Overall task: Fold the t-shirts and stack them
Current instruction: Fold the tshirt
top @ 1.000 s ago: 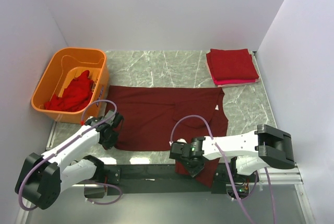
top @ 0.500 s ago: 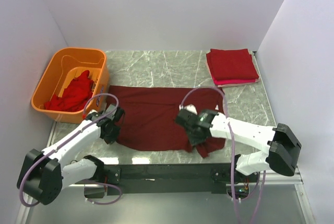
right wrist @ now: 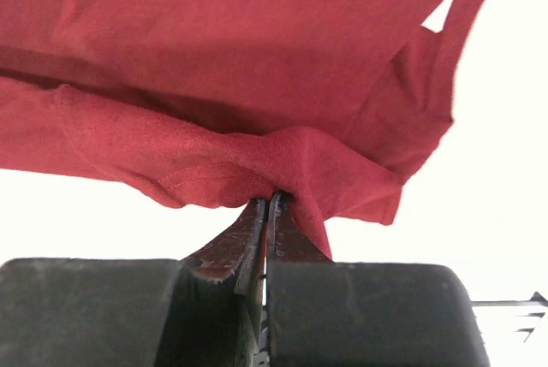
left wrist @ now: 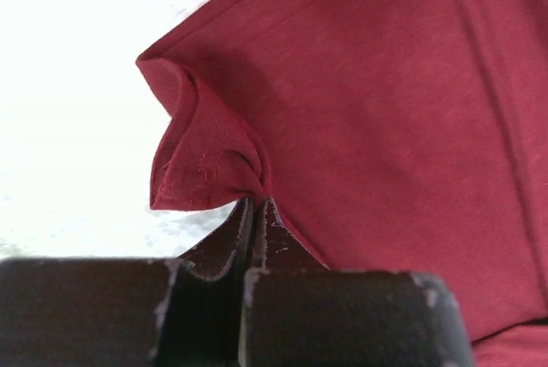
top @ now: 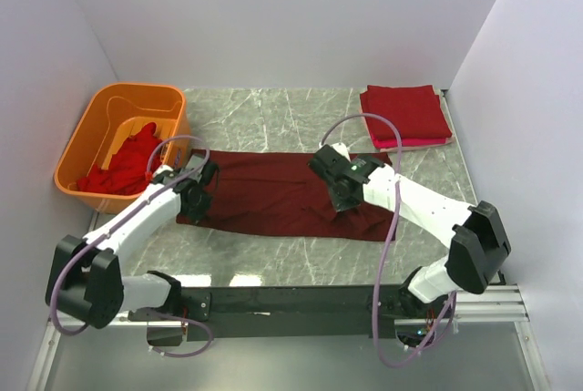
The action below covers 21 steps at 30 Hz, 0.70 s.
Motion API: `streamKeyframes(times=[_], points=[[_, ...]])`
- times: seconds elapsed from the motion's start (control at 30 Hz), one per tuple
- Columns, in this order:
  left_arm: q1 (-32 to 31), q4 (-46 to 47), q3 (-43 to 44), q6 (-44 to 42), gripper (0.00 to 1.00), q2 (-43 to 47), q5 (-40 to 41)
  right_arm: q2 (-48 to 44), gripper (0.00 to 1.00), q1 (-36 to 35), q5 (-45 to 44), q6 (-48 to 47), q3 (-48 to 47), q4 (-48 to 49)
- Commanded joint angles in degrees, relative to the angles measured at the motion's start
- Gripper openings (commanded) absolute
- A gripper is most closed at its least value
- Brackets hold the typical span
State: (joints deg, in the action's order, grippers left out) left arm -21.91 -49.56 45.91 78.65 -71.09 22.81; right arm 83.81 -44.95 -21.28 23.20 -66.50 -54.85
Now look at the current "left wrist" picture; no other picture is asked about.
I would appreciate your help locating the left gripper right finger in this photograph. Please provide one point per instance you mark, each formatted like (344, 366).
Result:
(295, 312)

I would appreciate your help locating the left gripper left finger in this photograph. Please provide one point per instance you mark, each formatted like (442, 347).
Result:
(181, 311)

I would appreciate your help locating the dark red t shirt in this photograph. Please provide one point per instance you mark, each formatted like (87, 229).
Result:
(392, 134)

